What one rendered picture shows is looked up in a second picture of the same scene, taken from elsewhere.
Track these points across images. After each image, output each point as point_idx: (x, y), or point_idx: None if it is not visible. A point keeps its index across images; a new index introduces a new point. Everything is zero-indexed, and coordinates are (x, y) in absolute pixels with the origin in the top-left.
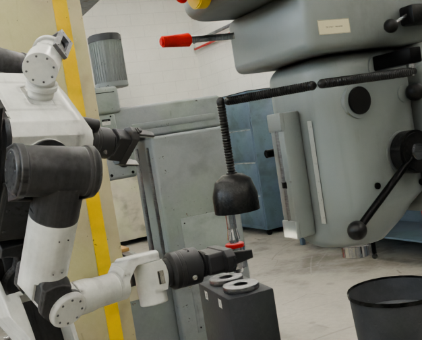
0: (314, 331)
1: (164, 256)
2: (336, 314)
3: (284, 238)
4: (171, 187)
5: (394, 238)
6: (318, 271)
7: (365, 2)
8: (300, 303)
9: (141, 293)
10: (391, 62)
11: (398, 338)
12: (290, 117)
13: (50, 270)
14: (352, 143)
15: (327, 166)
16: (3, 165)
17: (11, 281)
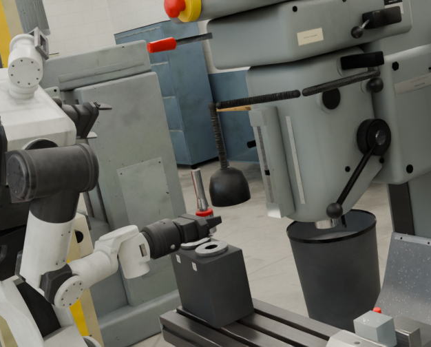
0: (250, 265)
1: (142, 229)
2: (269, 246)
3: (209, 172)
4: (105, 138)
5: None
6: (247, 204)
7: (334, 11)
8: (233, 239)
9: (125, 266)
10: (358, 64)
11: (336, 270)
12: (270, 112)
13: (54, 261)
14: (326, 135)
15: (306, 155)
16: None
17: (1, 267)
